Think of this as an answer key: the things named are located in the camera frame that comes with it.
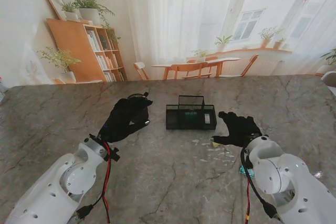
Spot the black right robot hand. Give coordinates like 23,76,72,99
211,111,263,147

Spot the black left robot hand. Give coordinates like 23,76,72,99
99,98,154,143

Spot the black mesh desk organizer tray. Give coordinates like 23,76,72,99
165,95,217,131

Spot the white rounded chair back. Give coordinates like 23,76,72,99
320,71,336,88

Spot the printed room scene backdrop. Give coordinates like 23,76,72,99
0,0,336,87

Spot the clear bottle with red cap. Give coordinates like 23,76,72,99
0,76,8,104

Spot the red and black right arm cable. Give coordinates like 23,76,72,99
240,145,279,224

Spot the red and black arm cable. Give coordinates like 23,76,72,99
240,145,279,224
75,141,121,224

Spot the red and black left arm cable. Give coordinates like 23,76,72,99
75,141,121,224

